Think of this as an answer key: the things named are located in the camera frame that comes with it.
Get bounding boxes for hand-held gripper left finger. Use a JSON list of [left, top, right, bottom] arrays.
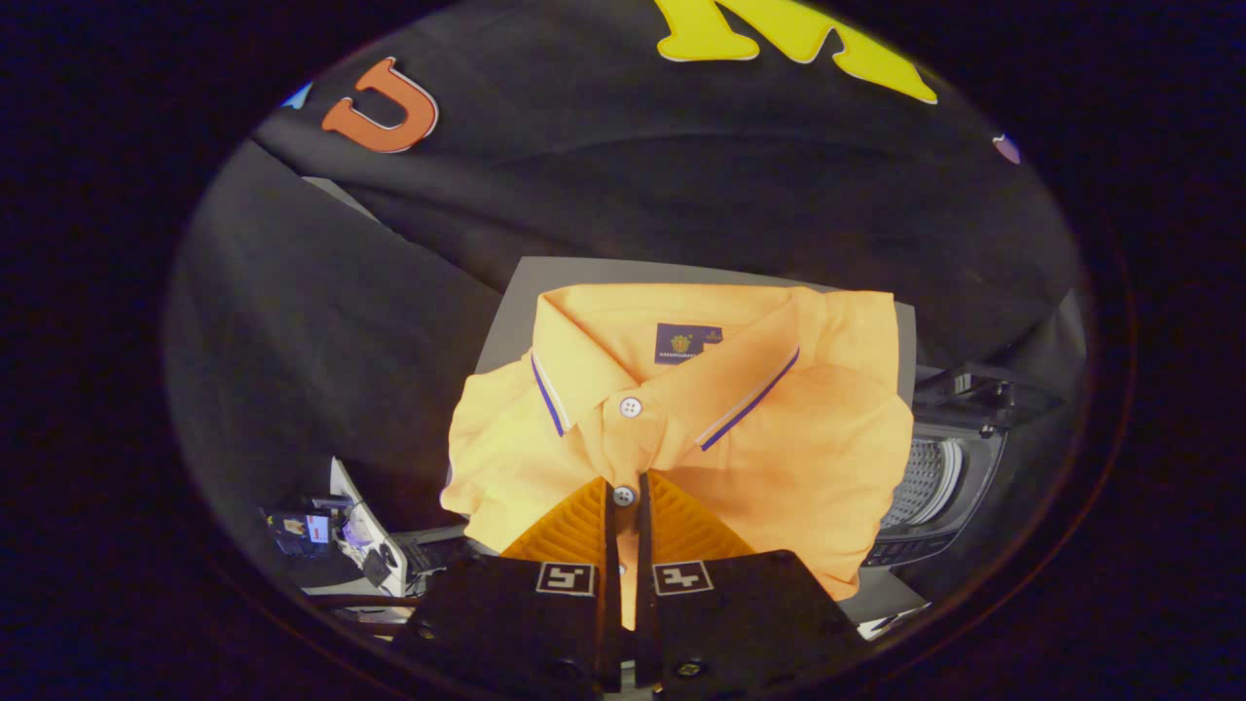
[[389, 475, 624, 697]]

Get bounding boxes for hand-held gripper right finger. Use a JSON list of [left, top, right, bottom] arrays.
[[635, 471, 872, 697]]

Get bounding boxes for grey cabinet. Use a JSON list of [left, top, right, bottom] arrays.
[[474, 256, 931, 624]]

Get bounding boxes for small device with screen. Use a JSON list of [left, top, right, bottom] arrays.
[[268, 511, 337, 558]]

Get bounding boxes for dark washing machine lid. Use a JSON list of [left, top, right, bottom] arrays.
[[913, 362, 1067, 429]]

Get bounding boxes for grey washing machine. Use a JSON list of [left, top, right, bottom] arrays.
[[861, 365, 1067, 571]]

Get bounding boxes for black backdrop cloth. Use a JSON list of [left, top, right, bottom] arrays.
[[165, 0, 1086, 546]]

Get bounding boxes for orange polo shirt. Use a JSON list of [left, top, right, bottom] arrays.
[[440, 282, 916, 632]]

